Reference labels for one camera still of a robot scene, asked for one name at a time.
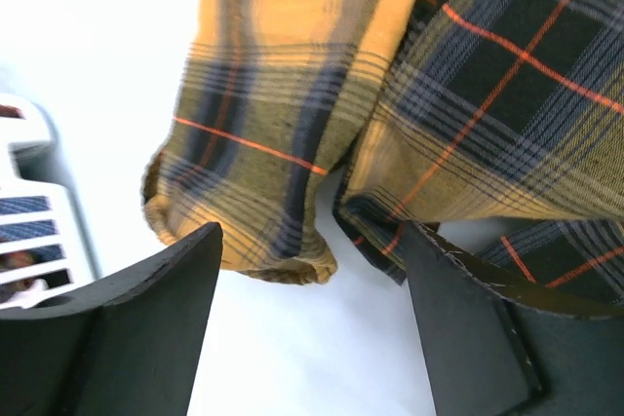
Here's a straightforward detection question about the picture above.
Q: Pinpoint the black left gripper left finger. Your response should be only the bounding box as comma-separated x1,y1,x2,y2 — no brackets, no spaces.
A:
1,223,222,416

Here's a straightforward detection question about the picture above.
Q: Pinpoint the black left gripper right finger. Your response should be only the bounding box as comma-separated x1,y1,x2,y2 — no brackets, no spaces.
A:
403,225,623,416

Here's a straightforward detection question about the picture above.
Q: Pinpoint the yellow plaid long sleeve shirt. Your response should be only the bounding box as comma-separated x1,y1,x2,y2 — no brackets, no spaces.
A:
143,0,623,306

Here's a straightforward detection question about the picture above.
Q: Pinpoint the white plastic laundry basket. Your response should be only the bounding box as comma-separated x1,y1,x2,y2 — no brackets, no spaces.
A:
1,93,96,309

